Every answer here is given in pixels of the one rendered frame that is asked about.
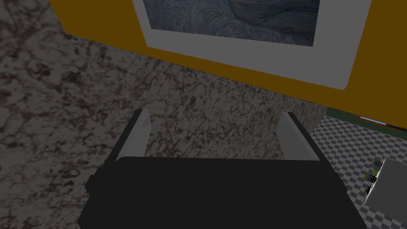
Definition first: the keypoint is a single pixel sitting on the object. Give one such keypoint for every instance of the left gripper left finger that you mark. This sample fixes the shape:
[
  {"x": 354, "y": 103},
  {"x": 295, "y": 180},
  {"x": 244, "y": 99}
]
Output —
[{"x": 135, "y": 140}]

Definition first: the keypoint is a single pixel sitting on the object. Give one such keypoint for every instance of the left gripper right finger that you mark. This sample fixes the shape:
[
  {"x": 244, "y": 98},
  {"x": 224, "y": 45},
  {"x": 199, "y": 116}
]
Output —
[{"x": 297, "y": 140}]

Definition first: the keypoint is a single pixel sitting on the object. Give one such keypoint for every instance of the grey cabinet with small items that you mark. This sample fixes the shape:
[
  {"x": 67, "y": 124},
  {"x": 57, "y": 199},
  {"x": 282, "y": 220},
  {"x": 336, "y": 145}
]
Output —
[{"x": 389, "y": 184}]

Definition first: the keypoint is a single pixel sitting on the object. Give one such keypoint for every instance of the blue swirl picture white frame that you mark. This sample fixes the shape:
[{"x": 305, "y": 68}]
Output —
[{"x": 254, "y": 47}]

